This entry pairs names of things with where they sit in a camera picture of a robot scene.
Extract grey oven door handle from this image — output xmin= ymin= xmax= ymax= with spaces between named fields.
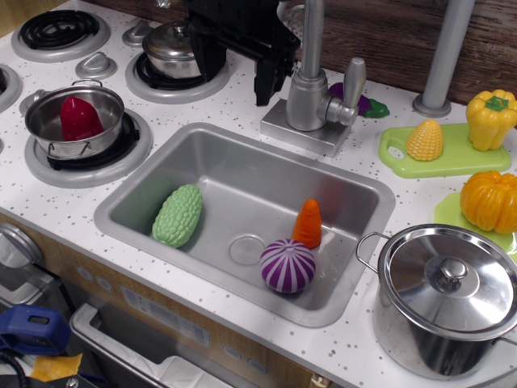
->
xmin=69 ymin=303 xmax=254 ymax=387

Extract light green plate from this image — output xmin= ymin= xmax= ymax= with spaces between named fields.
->
xmin=434 ymin=192 xmax=516 ymax=261

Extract yellow bell pepper toy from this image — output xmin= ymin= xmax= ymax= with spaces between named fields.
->
xmin=466 ymin=89 xmax=516 ymax=151

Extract far left stove burner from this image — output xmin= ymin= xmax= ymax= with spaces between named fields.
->
xmin=0 ymin=64 xmax=23 ymax=112

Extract clear plastic strainer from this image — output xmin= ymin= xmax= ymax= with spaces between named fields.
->
xmin=281 ymin=5 xmax=305 ymax=40

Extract large steel pot with lid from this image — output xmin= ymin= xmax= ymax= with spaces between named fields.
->
xmin=372 ymin=224 xmax=516 ymax=380

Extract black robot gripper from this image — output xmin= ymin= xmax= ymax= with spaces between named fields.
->
xmin=183 ymin=1 xmax=301 ymax=107

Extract orange carrot toy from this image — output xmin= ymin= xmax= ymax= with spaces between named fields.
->
xmin=292 ymin=198 xmax=322 ymax=248

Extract orange pumpkin toy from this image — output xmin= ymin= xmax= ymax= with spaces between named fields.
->
xmin=460 ymin=171 xmax=516 ymax=234

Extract open steel pot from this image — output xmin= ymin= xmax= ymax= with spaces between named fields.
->
xmin=24 ymin=83 xmax=124 ymax=160

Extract purple striped onion toy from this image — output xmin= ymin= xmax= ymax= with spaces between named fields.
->
xmin=259 ymin=238 xmax=316 ymax=294

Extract silver round oven knob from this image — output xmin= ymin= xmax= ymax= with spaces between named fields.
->
xmin=1 ymin=222 xmax=44 ymax=269

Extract back left stove burner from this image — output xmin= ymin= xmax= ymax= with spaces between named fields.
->
xmin=11 ymin=10 xmax=111 ymax=63

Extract silver toy sink basin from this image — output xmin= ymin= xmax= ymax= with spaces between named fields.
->
xmin=94 ymin=123 xmax=395 ymax=327

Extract green cutting board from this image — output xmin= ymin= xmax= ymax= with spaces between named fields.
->
xmin=378 ymin=124 xmax=511 ymax=179

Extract small steel pot with lid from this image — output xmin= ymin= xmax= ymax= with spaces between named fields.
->
xmin=142 ymin=21 xmax=201 ymax=79

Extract purple eggplant toy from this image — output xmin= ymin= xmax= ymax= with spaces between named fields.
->
xmin=329 ymin=82 xmax=390 ymax=119

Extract green bitter melon toy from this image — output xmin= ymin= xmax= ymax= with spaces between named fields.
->
xmin=152 ymin=184 xmax=203 ymax=248

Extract silver toy faucet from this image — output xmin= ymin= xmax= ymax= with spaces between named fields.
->
xmin=260 ymin=1 xmax=366 ymax=157

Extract yellow cloth piece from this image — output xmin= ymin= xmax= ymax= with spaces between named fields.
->
xmin=30 ymin=353 xmax=82 ymax=382

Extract red pepper toy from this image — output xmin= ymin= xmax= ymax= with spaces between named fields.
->
xmin=60 ymin=95 xmax=104 ymax=141

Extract stove burner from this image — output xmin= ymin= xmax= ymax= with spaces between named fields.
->
xmin=0 ymin=64 xmax=23 ymax=112
xmin=125 ymin=57 xmax=230 ymax=104
xmin=11 ymin=10 xmax=111 ymax=63
xmin=24 ymin=109 xmax=153 ymax=189

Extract grey stove knob upper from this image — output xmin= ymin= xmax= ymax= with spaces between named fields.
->
xmin=122 ymin=20 xmax=153 ymax=48

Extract grey stove knob lower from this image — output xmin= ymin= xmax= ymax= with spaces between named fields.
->
xmin=75 ymin=52 xmax=118 ymax=80

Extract yellow corn toy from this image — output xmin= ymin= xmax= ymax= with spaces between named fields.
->
xmin=406 ymin=120 xmax=443 ymax=162

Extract grey vertical pole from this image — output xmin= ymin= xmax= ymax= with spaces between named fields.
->
xmin=413 ymin=0 xmax=475 ymax=118

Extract back right stove burner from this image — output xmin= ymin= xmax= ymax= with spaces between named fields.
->
xmin=125 ymin=57 xmax=230 ymax=104

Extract front right stove burner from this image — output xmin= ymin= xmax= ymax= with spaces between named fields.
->
xmin=24 ymin=109 xmax=153 ymax=189

